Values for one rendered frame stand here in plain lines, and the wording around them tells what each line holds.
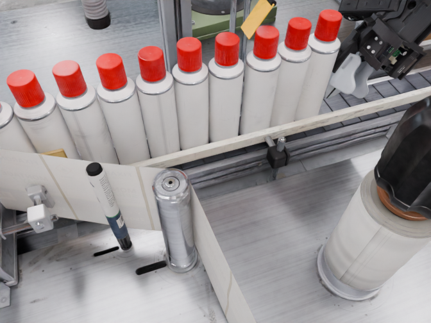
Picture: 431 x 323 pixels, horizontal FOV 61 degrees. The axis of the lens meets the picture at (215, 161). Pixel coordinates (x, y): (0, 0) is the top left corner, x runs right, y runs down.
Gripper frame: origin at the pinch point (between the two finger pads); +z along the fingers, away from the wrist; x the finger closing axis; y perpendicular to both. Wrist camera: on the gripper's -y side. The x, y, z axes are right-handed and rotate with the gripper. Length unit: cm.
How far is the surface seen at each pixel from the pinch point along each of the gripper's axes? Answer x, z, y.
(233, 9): -20.9, -4.2, -7.1
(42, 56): -38, 34, -41
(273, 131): -9.8, 7.9, 4.5
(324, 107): 3.9, 4.1, -0.7
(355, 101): 9.5, 0.8, -0.2
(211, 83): -23.7, 3.7, 1.5
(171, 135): -26.1, 13.5, 2.9
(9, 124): -48, 16, 2
